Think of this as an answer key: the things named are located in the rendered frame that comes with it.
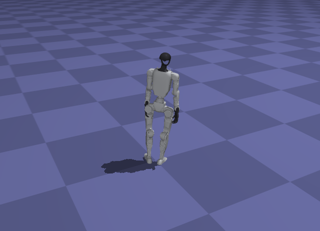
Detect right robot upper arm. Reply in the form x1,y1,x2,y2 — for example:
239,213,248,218
171,72,180,96

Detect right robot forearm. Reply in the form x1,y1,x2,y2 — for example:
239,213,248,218
173,90,180,111

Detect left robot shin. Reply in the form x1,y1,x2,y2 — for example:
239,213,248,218
145,130,153,158

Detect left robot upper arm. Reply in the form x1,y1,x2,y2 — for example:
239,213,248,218
146,68,155,90

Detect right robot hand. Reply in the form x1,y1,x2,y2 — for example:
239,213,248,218
172,107,179,124

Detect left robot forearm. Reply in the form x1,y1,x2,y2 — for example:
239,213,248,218
144,86,152,104

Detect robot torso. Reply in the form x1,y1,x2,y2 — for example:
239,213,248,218
152,67,172,113

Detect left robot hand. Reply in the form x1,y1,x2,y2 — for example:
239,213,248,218
144,101,149,118

